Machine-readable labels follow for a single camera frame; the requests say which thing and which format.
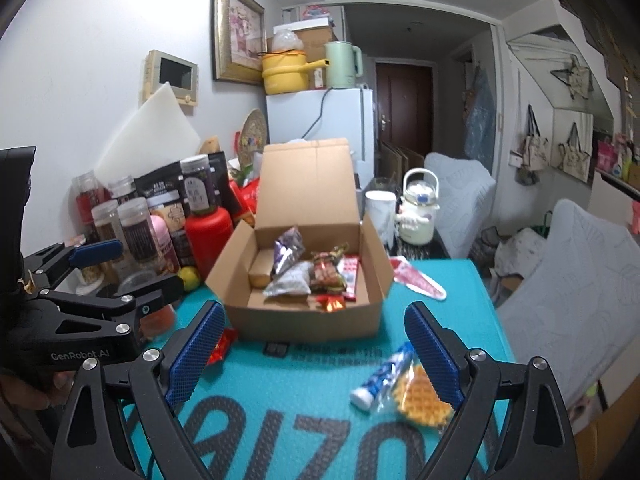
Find teal bubble mailer mat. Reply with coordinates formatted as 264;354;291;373
122;259;516;480

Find blue patterned hanging cloth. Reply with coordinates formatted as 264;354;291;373
462;67;498;171

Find red bottle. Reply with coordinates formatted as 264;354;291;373
185;205;235;281

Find beige wall intercom panel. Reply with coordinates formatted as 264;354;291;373
143;50;199;108

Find white foam board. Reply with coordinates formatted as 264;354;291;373
94;82;202;183

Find clear plastic bag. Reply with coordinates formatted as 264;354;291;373
271;30;301;53

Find person's left hand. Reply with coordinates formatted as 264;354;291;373
0;367;76;411

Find purple silver snack packet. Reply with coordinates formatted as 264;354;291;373
272;226;306;281

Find small brown snack box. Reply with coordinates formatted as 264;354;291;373
248;250;273;288

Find red gift pack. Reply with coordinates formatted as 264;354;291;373
227;180;261;226

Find clear jar brown contents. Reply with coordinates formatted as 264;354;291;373
91;201;126;281

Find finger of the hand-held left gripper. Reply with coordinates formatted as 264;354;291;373
40;274;186;333
22;239;124;291

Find black pouch white label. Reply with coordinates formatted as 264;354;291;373
134;162;188;226

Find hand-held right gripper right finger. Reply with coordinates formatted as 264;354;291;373
404;301;581;480

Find clear jar dark label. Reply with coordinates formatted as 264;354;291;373
118;197;163;276

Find beige tote bag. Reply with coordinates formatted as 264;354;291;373
517;105;551;171

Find pale green kettle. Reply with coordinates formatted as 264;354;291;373
324;41;363;90

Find round woven tray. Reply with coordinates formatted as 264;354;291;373
236;108;269;166

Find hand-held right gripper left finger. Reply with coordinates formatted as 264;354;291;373
50;300;227;480

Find brown cardboard carton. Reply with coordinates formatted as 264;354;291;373
292;26;337;66

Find dark brown door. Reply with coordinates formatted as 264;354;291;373
375;60;435;161

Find clear waffle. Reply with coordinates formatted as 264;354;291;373
372;362;456;433

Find black side table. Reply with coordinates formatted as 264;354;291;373
385;227;453;261

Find grey covered sofa chair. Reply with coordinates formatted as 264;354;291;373
495;199;640;411
424;152;497;260

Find white patterned bag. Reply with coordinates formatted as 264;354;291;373
495;227;546;281

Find clear glass jar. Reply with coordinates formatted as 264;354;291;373
112;269;177;343

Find white cartoon water bottle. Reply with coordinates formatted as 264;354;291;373
397;168;441;246

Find black power cable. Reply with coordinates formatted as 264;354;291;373
300;87;332;141

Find large floor cardboard box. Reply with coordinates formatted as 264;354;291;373
575;380;640;480

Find yellow pot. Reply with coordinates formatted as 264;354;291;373
261;50;331;96

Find blue white snack tube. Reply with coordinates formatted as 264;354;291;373
349;342;416;408

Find silver white snack packet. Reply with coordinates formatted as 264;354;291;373
262;262;313;298

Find clear jar red contents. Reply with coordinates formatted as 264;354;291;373
75;171;108;221

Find leaning cardboard sheets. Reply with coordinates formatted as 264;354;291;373
380;140;426;181

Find plain black pouch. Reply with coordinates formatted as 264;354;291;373
207;151;228;206

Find white cup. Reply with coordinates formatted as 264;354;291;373
365;190;398;246

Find red white snack packet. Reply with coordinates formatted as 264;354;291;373
342;255;361;301

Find clear jar dark contents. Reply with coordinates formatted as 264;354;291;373
107;176;138;206

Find pink bottle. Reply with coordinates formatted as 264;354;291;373
150;214;181;273

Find white fridge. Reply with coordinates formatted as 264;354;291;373
265;87;376;191

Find pink red snack packet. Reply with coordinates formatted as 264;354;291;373
390;255;447;301

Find gold framed picture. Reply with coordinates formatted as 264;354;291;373
211;0;267;85

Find row of colourful bottles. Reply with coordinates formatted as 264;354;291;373
595;132;640;191

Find brown red candy bag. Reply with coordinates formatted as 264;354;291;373
310;245;351;291

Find red yellow snack packet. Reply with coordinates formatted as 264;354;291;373
210;327;237;363

